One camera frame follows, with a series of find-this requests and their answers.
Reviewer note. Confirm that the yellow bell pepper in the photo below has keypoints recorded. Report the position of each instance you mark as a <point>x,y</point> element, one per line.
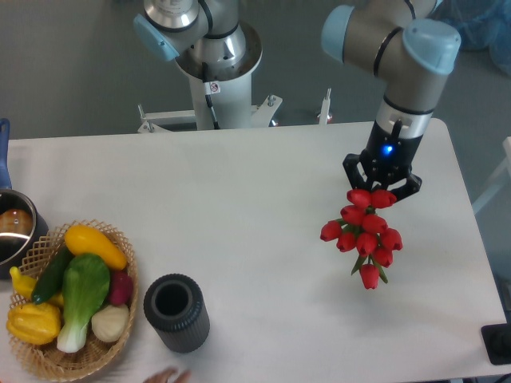
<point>34,324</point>

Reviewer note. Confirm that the white frame at right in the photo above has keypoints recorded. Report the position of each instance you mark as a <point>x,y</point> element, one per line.
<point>496,181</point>

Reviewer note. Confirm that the blue handled steel pot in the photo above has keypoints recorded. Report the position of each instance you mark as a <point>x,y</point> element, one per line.
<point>21,223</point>

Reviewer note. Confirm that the green cucumber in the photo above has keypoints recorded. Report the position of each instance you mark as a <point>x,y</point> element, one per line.
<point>51,279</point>

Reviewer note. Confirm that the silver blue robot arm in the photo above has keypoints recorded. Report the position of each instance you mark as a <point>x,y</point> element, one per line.
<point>395,41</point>

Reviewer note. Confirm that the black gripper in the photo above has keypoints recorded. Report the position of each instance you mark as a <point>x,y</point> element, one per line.
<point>385,163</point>

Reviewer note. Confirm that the blue plastic bag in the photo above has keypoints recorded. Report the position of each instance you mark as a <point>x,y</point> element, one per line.
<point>483,25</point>

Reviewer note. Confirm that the green bok choy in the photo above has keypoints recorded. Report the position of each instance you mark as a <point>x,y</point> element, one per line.
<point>85,286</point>

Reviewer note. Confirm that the red radish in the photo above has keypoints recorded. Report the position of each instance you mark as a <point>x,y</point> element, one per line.
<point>121,288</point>

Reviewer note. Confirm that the black device at table edge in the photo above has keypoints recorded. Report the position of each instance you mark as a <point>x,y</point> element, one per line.
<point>497,343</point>

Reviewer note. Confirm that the yellow squash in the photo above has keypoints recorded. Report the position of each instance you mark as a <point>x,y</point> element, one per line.
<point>81,240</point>

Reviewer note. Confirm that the small yellow gourd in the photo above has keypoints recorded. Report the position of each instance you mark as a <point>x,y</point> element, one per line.
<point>24,286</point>

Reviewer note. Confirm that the person's hand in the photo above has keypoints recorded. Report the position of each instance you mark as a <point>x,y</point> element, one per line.
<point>171,374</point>

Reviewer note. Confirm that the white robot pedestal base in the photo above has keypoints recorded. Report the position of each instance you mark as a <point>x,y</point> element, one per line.
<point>219,73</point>

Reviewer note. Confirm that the woven bamboo basket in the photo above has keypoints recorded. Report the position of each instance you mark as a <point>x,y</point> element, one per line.
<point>48,363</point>

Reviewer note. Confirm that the dark grey ribbed vase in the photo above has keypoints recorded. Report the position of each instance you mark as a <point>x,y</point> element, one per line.
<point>175,308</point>

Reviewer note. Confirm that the red tulip bouquet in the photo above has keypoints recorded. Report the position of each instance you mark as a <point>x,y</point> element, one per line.
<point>360,228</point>

